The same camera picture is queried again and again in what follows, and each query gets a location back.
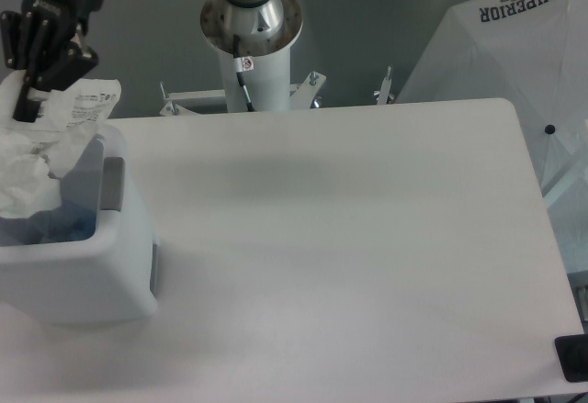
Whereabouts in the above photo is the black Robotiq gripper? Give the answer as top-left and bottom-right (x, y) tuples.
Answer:
(1, 0), (104, 122)

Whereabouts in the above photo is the white plastic package green stripe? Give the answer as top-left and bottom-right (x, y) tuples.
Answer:
(1, 71), (122, 219)

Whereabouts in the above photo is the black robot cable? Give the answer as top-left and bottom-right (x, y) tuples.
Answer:
(232, 34), (255, 113)

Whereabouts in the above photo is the crushed clear plastic bottle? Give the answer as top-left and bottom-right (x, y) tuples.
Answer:
(1, 202), (96, 247)

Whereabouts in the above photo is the black device at table edge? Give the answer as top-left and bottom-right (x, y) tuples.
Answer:
(554, 334), (587, 383)

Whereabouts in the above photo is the white trash can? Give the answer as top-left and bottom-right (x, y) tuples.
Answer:
(1, 126), (160, 324)

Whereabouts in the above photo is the white metal base frame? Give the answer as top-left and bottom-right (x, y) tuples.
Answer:
(159, 71), (327, 117)

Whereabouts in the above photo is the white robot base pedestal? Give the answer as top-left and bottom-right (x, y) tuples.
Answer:
(200, 0), (302, 113)

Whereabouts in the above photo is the white Superior umbrella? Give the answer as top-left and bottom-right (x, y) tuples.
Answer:
(398, 0), (587, 274)

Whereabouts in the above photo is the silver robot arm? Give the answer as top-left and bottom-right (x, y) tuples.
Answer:
(1, 0), (269, 123)

